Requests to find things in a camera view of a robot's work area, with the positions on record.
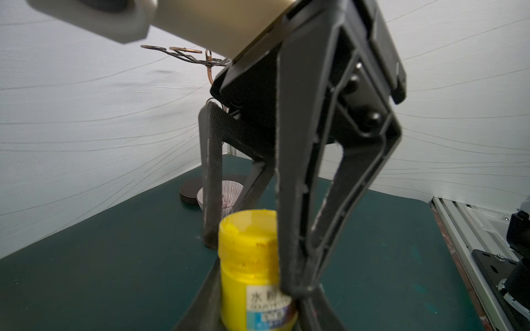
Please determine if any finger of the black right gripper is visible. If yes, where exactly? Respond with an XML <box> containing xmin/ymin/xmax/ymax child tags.
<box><xmin>198</xmin><ymin>102</ymin><xmax>275</xmax><ymax>250</ymax></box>

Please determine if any bronze scroll jewelry stand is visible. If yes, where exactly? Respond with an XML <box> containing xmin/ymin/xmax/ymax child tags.
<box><xmin>139</xmin><ymin>44</ymin><xmax>249</xmax><ymax>205</ymax></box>

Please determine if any yellow paint jar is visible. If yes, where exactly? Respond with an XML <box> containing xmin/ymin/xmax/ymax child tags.
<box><xmin>218</xmin><ymin>210</ymin><xmax>298</xmax><ymax>330</ymax></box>

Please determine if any purple patterned bowl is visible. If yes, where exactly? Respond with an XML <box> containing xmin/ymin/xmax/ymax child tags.
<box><xmin>220</xmin><ymin>180</ymin><xmax>244</xmax><ymax>220</ymax></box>

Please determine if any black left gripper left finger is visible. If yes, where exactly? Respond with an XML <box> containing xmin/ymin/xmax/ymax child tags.
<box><xmin>173</xmin><ymin>258</ymin><xmax>224</xmax><ymax>331</ymax></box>

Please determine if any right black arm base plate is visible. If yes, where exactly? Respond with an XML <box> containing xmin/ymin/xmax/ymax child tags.
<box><xmin>471</xmin><ymin>250</ymin><xmax>529</xmax><ymax>330</ymax></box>

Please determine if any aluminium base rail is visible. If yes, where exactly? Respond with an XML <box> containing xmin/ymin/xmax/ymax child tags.
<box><xmin>431</xmin><ymin>197</ymin><xmax>529</xmax><ymax>330</ymax></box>

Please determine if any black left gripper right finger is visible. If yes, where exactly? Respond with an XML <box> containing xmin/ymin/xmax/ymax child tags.
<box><xmin>295</xmin><ymin>285</ymin><xmax>346</xmax><ymax>331</ymax></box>

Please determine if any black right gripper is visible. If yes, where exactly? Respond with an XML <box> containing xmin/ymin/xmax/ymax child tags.
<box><xmin>211</xmin><ymin>1</ymin><xmax>407</xmax><ymax>299</ymax></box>

